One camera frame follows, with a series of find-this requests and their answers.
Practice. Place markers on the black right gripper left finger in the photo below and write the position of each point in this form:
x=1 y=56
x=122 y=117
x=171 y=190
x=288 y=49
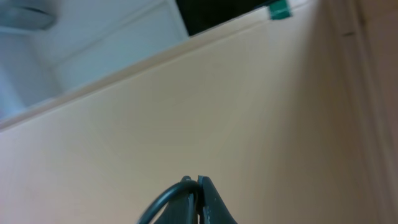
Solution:
x=180 y=208

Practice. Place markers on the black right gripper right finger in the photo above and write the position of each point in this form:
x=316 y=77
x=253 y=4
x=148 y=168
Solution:
x=210 y=206

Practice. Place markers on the dark monitor with green tag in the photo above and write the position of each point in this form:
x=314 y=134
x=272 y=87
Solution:
x=201 y=15

